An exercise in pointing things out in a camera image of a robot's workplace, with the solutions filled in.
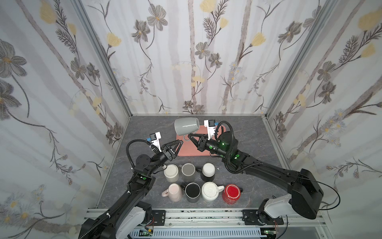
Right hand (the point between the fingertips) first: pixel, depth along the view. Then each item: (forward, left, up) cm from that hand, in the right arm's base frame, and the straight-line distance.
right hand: (187, 133), depth 65 cm
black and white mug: (-8, -12, -25) cm, 28 cm away
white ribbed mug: (-18, -13, -25) cm, 33 cm away
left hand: (-1, +4, -4) cm, 6 cm away
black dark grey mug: (-18, -4, -27) cm, 32 cm away
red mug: (-19, -24, -25) cm, 40 cm away
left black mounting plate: (-30, +13, -33) cm, 46 cm away
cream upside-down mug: (-9, +8, -27) cm, 30 cm away
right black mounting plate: (-29, -34, -31) cm, 54 cm away
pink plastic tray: (-5, -1, -4) cm, 7 cm away
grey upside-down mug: (-8, -1, -24) cm, 25 cm away
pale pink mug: (-20, +5, -25) cm, 32 cm away
